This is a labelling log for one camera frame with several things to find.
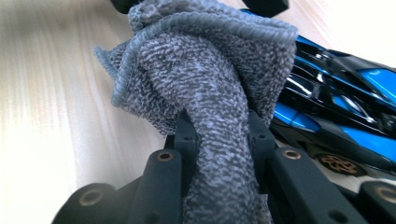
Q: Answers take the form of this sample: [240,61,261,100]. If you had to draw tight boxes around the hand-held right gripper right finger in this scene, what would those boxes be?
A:
[247,109,277,194]

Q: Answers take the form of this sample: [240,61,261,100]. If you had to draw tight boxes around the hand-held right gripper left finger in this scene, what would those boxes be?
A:
[164,108,201,195]

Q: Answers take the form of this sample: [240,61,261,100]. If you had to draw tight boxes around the grey cloth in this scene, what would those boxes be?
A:
[92,0,299,224]

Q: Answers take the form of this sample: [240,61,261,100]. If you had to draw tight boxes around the blue toy car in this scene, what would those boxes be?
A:
[241,8,396,181]

